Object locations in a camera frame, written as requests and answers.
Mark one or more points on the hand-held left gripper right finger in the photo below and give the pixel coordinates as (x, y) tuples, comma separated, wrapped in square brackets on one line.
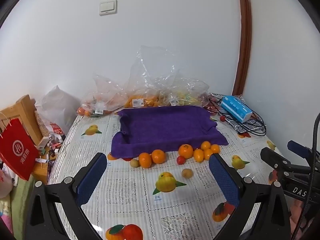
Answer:
[(223, 177)]

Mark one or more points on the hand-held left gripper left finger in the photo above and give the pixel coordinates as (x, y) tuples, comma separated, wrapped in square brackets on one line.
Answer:
[(91, 177)]

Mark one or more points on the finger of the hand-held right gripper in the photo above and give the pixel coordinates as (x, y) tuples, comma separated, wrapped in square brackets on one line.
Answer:
[(273, 161), (297, 148)]

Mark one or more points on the small orange kumquat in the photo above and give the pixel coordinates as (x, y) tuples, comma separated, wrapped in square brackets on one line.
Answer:
[(205, 145), (215, 149), (198, 155), (208, 155)]

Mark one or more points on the small pale yellow fruit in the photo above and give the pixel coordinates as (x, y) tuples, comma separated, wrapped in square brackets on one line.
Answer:
[(187, 173)]

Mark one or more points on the small yellow-green fruit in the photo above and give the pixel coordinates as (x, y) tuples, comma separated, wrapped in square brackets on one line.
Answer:
[(134, 163)]

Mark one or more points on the large orange mandarin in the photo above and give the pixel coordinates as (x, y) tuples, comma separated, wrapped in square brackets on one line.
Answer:
[(158, 156), (186, 151), (145, 160)]

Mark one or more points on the small red fruit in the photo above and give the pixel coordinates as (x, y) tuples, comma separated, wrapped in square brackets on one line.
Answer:
[(180, 160)]

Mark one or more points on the purple towel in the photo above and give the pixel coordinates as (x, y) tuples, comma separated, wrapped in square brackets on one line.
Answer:
[(165, 127)]

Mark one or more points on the person's right hand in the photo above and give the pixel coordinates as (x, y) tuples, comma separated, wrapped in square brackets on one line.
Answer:
[(300, 212)]

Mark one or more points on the checked cloth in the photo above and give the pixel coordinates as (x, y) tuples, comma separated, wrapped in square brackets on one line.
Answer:
[(246, 126)]

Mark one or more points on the pile of small packets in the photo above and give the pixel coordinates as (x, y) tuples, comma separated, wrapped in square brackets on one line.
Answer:
[(51, 145)]

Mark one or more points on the small red tomato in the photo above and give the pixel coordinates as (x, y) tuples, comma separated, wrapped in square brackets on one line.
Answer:
[(222, 118)]

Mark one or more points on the blue tissue box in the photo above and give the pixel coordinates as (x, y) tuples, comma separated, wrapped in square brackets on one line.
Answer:
[(236, 108)]

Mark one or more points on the green cloth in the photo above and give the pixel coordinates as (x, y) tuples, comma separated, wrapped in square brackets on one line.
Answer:
[(21, 205)]

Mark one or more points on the clear bag of red fruit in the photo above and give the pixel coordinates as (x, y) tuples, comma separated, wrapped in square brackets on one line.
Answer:
[(207, 103)]

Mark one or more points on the white plastic bag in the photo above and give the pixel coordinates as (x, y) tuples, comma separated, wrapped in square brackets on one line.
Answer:
[(58, 105)]

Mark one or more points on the red paper bag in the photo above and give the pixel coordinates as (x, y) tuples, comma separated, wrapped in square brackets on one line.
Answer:
[(16, 150)]

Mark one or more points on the clear bag of persimmons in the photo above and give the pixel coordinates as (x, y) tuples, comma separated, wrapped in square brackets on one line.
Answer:
[(102, 97)]

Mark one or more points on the pink bag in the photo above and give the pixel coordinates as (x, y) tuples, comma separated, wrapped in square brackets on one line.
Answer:
[(5, 183)]

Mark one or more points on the clear bag of kumquats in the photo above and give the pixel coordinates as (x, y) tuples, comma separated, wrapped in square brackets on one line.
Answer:
[(143, 101)]

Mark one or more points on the wooden furniture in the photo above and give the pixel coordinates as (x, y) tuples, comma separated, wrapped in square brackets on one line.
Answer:
[(25, 112)]

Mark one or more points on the clear bag of yellow fruit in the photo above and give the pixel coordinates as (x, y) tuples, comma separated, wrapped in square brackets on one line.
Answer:
[(182, 92)]

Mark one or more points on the brown door frame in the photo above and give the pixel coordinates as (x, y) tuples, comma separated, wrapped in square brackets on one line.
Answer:
[(245, 37)]

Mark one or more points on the white light switch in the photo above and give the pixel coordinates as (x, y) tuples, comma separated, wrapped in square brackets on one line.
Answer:
[(108, 7)]

